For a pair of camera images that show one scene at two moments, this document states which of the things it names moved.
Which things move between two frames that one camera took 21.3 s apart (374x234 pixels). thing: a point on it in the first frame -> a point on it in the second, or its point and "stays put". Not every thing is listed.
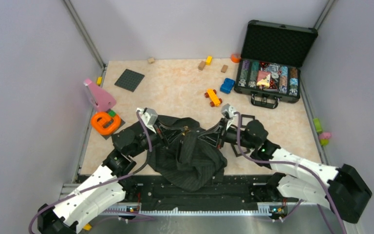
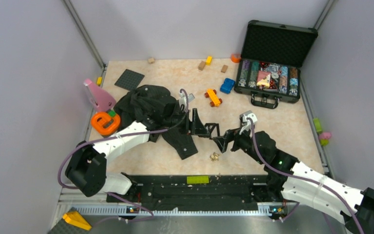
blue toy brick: (227, 86) stays put
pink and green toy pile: (324, 137) stays put
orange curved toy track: (98, 120) stays put
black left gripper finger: (171, 131) -> (198, 127)
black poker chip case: (269, 69) stays put
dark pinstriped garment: (194, 162) -> (158, 108)
